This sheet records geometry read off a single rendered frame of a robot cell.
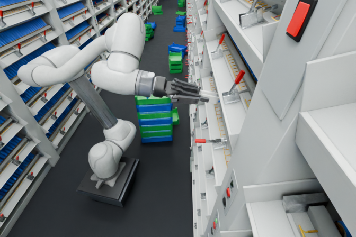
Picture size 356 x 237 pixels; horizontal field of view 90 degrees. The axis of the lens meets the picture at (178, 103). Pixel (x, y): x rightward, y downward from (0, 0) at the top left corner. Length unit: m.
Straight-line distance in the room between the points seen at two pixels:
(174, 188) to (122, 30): 1.24
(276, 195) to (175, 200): 1.25
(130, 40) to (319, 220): 0.61
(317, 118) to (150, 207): 1.41
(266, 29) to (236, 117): 0.24
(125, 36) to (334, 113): 0.58
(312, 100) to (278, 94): 0.04
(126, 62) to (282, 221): 0.55
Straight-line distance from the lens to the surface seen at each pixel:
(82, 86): 1.17
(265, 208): 0.33
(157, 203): 1.52
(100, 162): 1.21
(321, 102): 0.20
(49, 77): 0.95
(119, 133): 1.27
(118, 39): 0.66
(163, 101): 1.47
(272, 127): 0.24
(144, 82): 0.60
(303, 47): 0.19
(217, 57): 0.71
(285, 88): 0.21
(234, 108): 0.47
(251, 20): 0.40
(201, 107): 1.05
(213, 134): 0.65
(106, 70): 0.63
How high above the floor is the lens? 1.41
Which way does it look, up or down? 39 degrees down
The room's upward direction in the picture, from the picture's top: 2 degrees clockwise
